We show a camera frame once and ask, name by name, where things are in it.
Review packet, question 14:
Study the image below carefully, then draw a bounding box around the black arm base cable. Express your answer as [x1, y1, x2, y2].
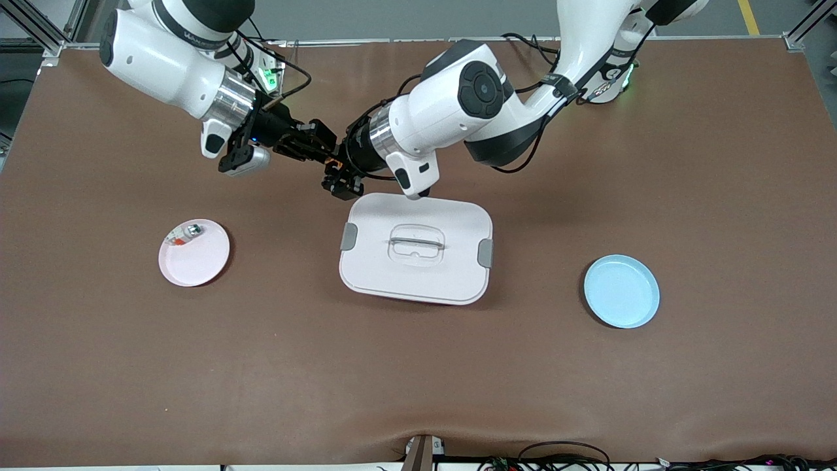
[500, 31, 562, 66]

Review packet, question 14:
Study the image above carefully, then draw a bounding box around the aluminium frame profile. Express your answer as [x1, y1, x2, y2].
[0, 0, 89, 66]
[783, 0, 837, 52]

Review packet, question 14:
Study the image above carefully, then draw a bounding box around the white lidded storage box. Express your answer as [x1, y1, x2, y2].
[338, 192, 494, 306]

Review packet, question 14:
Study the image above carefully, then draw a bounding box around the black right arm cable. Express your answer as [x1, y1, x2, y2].
[235, 26, 313, 105]

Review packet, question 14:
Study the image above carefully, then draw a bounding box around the metal table edge strip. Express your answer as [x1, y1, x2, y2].
[62, 36, 802, 50]

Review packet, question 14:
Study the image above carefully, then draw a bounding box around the light blue round plate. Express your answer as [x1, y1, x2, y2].
[583, 254, 661, 329]

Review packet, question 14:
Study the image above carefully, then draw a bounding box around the black looped cable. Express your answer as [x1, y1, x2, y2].
[517, 440, 613, 471]

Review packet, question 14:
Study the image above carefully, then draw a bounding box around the pink round plate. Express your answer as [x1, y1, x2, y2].
[158, 218, 231, 288]

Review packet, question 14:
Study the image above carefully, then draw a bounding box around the small tube on pink plate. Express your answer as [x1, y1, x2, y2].
[167, 222, 205, 248]

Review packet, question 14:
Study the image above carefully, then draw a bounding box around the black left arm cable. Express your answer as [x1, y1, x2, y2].
[343, 72, 422, 131]

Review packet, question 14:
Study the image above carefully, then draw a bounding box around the black cable bundle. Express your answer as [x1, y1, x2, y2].
[654, 453, 837, 471]

